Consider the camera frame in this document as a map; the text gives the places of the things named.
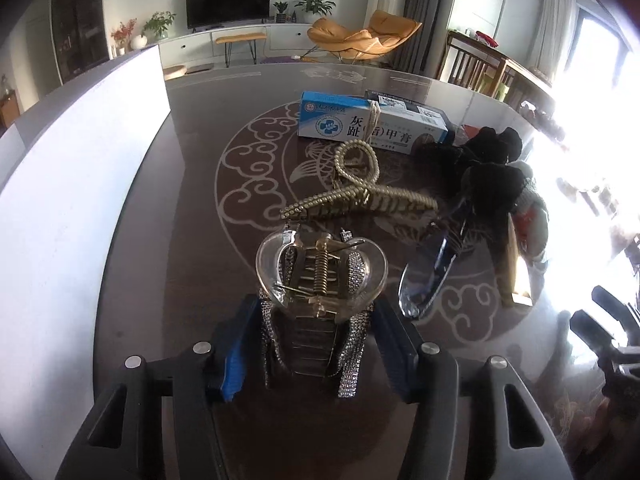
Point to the small dark potted plant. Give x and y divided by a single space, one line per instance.
281 8

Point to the black velvet bow hair clip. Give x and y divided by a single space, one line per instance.
479 172

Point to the black cardboard box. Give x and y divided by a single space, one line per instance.
392 103

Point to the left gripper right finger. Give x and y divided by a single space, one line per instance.
509 438

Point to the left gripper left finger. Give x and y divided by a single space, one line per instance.
121 437

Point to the red flower vase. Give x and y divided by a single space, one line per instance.
122 34

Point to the small wooden bench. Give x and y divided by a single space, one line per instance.
228 42

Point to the blue white ointment box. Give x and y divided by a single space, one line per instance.
339 118

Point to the gold pearl hair claw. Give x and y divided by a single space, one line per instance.
359 193

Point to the green potted plant left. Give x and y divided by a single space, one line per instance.
156 27

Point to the grey curtain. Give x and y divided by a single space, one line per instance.
422 52

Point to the orange lounge chair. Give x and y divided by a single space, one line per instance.
384 33

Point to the green potted plant right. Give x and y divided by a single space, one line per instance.
312 10

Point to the dark display cabinet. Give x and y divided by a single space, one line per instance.
78 36

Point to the red packet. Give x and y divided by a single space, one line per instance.
531 221

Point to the clear rhinestone hair claw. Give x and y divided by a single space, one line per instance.
317 295

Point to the green potted plant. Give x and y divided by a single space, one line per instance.
156 27
312 10

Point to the black flat television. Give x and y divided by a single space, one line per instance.
205 13

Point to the wooden dining chair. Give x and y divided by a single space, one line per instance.
470 64

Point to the white tv cabinet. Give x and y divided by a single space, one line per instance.
198 48

